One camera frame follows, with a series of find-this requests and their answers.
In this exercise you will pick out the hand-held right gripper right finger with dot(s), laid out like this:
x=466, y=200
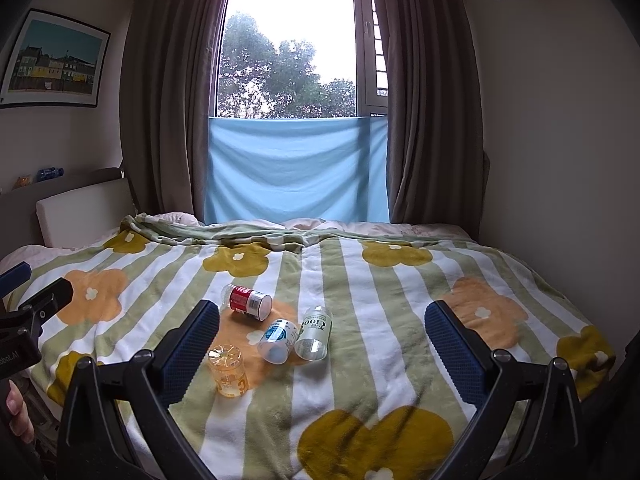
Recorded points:
x=457, y=355

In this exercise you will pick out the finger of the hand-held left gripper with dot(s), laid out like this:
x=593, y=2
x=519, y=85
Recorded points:
x=15, y=275
x=47, y=297

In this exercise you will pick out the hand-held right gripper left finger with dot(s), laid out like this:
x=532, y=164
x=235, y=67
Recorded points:
x=192, y=345

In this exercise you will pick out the orange clear bottle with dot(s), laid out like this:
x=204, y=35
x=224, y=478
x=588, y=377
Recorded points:
x=229, y=372

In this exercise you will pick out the person's left hand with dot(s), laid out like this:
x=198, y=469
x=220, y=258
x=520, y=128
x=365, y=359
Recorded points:
x=17, y=410

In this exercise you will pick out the red label bottle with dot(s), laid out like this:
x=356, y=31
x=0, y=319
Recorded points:
x=247, y=301

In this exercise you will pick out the blue label bottle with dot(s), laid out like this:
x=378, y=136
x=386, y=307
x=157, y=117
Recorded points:
x=277, y=340

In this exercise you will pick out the white padded headboard cushion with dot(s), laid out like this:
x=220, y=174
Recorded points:
x=85, y=210

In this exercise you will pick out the small orange item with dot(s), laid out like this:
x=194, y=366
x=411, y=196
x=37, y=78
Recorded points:
x=22, y=180

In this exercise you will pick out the small blue bottle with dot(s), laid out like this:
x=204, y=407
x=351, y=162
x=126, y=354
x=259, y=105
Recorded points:
x=50, y=173

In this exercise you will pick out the brown headboard shelf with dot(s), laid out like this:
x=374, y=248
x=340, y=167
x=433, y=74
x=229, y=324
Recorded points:
x=75, y=180

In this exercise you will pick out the clear green label bottle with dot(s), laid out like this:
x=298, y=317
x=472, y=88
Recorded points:
x=314, y=334

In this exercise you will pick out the striped floral blanket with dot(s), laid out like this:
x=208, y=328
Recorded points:
x=350, y=285

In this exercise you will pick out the pale pink quilt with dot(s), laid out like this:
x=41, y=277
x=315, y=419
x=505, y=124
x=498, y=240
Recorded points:
x=400, y=229

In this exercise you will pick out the light blue cloth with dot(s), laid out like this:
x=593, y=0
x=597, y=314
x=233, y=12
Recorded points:
x=295, y=170

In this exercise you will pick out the brown curtain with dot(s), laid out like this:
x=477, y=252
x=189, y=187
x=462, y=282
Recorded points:
x=165, y=100
x=430, y=110

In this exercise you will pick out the window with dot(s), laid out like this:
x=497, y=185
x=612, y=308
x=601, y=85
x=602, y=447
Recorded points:
x=290, y=45

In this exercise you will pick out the framed wall picture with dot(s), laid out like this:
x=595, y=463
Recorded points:
x=55, y=60

